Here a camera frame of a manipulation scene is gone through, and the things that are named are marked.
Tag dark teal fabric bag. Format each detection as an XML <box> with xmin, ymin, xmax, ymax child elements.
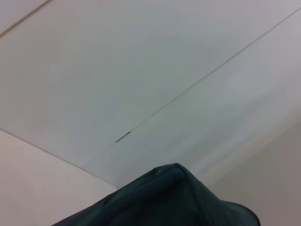
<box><xmin>50</xmin><ymin>162</ymin><xmax>261</xmax><ymax>226</ymax></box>

